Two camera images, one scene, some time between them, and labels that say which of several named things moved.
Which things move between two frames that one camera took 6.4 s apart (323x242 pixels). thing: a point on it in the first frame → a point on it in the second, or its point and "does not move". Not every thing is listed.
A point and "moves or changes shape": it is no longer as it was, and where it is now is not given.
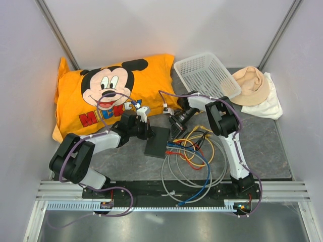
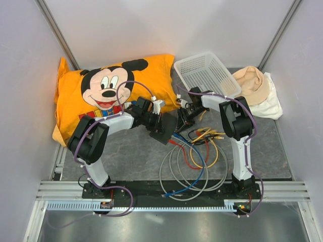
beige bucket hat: x=254 y=85 does not move
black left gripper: x=147 y=133 → x=157 y=126
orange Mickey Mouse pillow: x=89 y=101 does not move
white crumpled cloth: x=270 y=108 does not move
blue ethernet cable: x=171 y=143 moves or changes shape
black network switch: x=156 y=145 moves or changes shape
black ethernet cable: x=202 y=139 moves or changes shape
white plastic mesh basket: x=205 y=75 does not move
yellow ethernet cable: x=201 y=127 → x=201 y=116
